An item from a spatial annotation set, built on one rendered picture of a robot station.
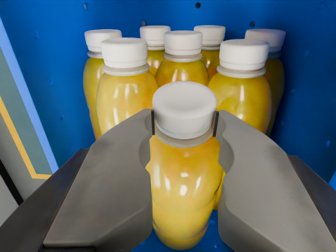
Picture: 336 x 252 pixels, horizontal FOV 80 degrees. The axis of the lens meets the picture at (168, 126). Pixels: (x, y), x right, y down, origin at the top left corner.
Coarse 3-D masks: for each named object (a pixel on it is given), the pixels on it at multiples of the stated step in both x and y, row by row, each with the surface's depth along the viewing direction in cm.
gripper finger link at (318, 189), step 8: (296, 160) 8; (296, 168) 7; (304, 168) 7; (304, 176) 7; (312, 176) 7; (304, 184) 7; (312, 184) 7; (320, 184) 7; (328, 184) 7; (312, 192) 6; (320, 192) 6; (328, 192) 6; (312, 200) 6; (320, 200) 6; (328, 200) 6; (320, 208) 6; (328, 208) 6; (328, 216) 6; (328, 224) 5
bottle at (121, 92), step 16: (144, 64) 18; (112, 80) 17; (128, 80) 17; (144, 80) 17; (96, 96) 18; (112, 96) 17; (128, 96) 17; (144, 96) 17; (96, 112) 19; (112, 112) 17; (128, 112) 17
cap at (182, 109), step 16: (160, 96) 12; (176, 96) 12; (192, 96) 12; (208, 96) 12; (160, 112) 11; (176, 112) 11; (192, 112) 11; (208, 112) 11; (160, 128) 12; (176, 128) 11; (192, 128) 11; (208, 128) 12
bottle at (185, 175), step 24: (168, 144) 12; (192, 144) 12; (216, 144) 13; (168, 168) 13; (192, 168) 13; (216, 168) 14; (168, 192) 14; (192, 192) 14; (216, 192) 16; (168, 216) 16; (192, 216) 16; (168, 240) 20; (192, 240) 20
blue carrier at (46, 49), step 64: (0, 0) 14; (64, 0) 21; (128, 0) 26; (192, 0) 27; (256, 0) 24; (320, 0) 19; (64, 64) 22; (320, 64) 20; (64, 128) 23; (320, 128) 19
